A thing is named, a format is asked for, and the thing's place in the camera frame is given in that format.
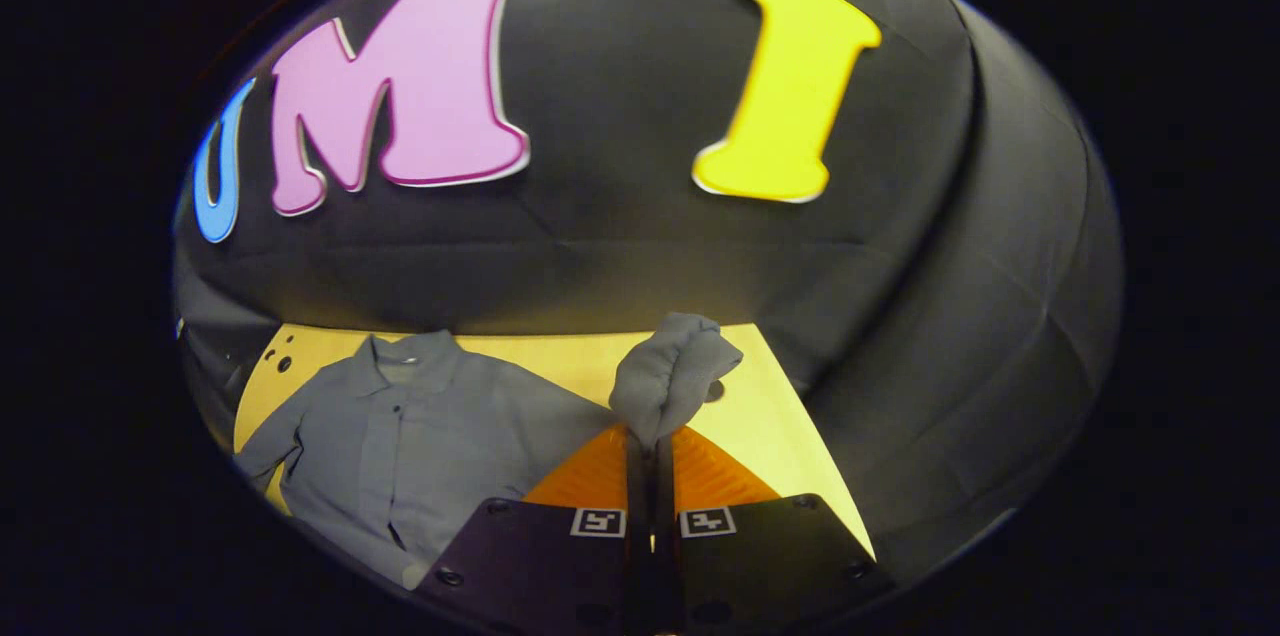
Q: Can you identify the grey button-up shirt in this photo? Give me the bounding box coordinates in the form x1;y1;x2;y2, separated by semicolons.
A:
235;313;744;589

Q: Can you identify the black backdrop cloth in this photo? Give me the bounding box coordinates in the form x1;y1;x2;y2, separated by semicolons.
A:
172;0;1126;577

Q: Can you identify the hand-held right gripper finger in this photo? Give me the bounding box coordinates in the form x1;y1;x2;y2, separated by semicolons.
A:
655;424;896;636
415;421;656;636

